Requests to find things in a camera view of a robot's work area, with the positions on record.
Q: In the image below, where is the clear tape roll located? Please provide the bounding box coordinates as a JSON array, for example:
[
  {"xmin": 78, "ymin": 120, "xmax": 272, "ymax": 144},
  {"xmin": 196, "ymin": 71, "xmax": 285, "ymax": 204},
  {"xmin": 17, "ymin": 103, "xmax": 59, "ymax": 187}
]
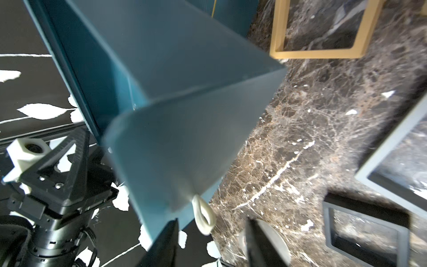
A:
[{"xmin": 241, "ymin": 218, "xmax": 291, "ymax": 267}]

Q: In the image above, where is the small black brooch box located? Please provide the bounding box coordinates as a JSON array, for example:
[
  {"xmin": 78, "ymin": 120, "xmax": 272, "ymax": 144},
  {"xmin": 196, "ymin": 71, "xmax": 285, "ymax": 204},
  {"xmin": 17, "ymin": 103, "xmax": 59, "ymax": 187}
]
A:
[{"xmin": 322, "ymin": 192, "xmax": 410, "ymax": 267}]

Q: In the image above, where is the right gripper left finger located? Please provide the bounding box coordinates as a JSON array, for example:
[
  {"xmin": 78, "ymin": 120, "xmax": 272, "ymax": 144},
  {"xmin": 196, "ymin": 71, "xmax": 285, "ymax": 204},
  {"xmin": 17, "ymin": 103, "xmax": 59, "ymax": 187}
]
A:
[{"xmin": 137, "ymin": 219, "xmax": 179, "ymax": 267}]

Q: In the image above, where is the large grey brooch box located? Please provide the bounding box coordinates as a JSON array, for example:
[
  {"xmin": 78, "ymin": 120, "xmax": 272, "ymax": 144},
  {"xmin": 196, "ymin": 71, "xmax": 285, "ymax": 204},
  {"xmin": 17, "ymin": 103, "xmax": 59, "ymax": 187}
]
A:
[{"xmin": 355, "ymin": 95, "xmax": 427, "ymax": 218}]

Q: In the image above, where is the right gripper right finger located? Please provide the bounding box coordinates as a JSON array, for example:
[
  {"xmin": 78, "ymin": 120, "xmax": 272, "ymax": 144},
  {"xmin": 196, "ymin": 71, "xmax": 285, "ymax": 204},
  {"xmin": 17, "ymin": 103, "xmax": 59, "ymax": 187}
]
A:
[{"xmin": 245, "ymin": 218, "xmax": 288, "ymax": 267}]

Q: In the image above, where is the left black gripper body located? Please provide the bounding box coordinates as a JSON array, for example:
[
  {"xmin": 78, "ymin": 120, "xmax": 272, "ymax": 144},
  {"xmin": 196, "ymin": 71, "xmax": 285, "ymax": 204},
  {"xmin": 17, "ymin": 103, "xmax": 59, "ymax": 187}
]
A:
[{"xmin": 2, "ymin": 128, "xmax": 119, "ymax": 224}]

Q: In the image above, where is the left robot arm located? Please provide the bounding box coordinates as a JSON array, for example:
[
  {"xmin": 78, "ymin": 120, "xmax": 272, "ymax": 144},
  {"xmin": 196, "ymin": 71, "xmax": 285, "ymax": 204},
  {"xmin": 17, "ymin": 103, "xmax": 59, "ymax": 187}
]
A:
[{"xmin": 1, "ymin": 128, "xmax": 119, "ymax": 267}]

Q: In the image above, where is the teal top drawer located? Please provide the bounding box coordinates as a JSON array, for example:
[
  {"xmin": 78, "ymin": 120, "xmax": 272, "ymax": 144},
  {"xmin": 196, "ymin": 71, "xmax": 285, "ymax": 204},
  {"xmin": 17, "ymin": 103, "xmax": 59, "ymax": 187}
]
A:
[{"xmin": 68, "ymin": 1, "xmax": 286, "ymax": 239}]

